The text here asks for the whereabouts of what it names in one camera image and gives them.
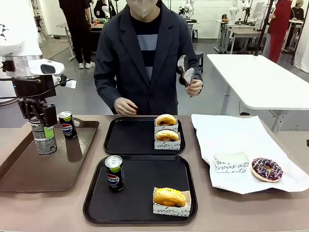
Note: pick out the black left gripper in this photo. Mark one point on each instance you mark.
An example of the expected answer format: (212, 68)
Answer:
(46, 87)

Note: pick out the black Pepsi soda can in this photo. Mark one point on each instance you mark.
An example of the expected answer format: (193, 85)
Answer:
(67, 128)
(114, 178)
(44, 145)

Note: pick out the glazed donut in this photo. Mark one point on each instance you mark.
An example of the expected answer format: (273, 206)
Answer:
(166, 135)
(165, 119)

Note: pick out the white printed paper donut box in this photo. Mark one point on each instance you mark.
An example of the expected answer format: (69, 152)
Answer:
(166, 127)
(166, 145)
(169, 211)
(230, 164)

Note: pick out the yellow iced sprinkled donut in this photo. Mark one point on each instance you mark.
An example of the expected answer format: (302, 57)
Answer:
(169, 197)

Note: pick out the silver metal tongs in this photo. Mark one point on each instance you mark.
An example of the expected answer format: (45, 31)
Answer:
(189, 73)

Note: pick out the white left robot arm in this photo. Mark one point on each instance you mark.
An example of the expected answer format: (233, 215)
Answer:
(17, 29)

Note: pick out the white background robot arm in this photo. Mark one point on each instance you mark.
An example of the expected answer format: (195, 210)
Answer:
(234, 12)
(187, 8)

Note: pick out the person's right forearm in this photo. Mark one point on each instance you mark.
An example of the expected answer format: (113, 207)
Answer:
(103, 94)

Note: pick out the person's left forearm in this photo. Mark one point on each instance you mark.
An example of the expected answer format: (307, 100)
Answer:
(198, 72)

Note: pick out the person's right hand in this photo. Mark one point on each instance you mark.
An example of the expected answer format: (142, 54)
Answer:
(125, 107)

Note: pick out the person's left hand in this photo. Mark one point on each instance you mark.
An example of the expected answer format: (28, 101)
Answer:
(196, 88)

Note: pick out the brown plastic serving tray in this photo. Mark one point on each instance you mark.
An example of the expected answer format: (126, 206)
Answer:
(36, 174)

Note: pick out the black plastic serving tray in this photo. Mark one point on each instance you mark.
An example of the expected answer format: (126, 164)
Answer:
(144, 176)
(130, 137)

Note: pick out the bystander in black clothes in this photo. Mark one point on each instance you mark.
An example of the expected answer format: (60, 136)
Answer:
(77, 24)

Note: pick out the person's dark jacket torso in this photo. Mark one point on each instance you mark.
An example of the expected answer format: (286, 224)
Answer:
(125, 60)

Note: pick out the seated bystander in black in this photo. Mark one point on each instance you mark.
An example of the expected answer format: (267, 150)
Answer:
(101, 8)

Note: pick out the beige face mask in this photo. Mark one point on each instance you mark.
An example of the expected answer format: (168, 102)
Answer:
(144, 8)

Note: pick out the black office chair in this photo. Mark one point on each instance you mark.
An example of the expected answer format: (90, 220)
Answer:
(200, 60)

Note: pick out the white paper sheet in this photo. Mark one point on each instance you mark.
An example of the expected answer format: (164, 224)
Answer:
(241, 135)

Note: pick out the white background workbench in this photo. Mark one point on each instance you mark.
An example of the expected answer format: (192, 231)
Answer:
(241, 31)

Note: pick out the white folding table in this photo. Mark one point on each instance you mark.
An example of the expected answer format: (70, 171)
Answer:
(260, 79)

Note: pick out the chocolate sprinkled donut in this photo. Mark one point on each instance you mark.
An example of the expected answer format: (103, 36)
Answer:
(266, 169)

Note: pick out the black stand pole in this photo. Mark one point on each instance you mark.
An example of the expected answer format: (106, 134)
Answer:
(264, 29)

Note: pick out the bystander in red clothes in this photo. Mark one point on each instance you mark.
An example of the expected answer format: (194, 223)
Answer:
(277, 24)

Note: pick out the white hanging curtain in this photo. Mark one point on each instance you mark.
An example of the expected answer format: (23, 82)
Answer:
(303, 48)

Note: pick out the bystander with beige cap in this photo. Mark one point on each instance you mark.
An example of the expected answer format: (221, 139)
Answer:
(298, 12)

